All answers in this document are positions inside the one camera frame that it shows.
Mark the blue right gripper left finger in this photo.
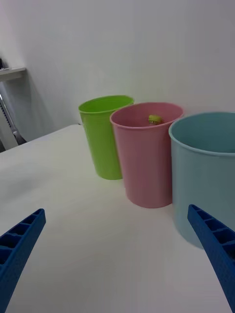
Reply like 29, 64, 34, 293
0, 208, 47, 313

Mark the grey shelf board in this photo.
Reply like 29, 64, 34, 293
0, 67, 27, 82

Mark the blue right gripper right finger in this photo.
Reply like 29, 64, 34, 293
187, 204, 235, 313

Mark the green plastic bin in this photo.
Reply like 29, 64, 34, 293
78, 95, 135, 180

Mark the clear plastic bottle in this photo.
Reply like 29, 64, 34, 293
148, 114, 163, 126

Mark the metal support strut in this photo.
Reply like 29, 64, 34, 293
0, 82, 27, 147

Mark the pale blue plastic bin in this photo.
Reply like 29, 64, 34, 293
168, 112, 235, 249

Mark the pink plastic bin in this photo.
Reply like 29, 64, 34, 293
109, 102, 185, 209

